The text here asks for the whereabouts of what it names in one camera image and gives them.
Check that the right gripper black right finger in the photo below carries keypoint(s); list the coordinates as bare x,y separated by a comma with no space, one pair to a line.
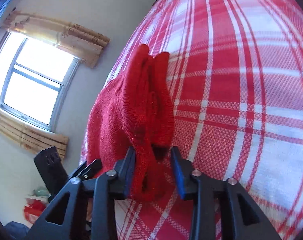
240,215

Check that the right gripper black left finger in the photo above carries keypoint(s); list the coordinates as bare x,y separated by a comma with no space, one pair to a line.
65,217

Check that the red knit sweater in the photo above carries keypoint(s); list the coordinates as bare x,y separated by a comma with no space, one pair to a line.
134,110

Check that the red bag on floor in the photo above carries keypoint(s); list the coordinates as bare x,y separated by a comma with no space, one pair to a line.
34,207

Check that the blue cloth on floor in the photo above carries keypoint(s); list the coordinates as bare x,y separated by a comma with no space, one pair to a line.
17,230

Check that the red white plaid bedspread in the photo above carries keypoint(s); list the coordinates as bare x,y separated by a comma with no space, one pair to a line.
235,78

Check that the left wall window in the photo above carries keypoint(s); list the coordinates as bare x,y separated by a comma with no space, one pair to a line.
34,79

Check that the beige curtain left wall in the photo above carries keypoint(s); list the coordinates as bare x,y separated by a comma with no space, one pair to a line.
83,43

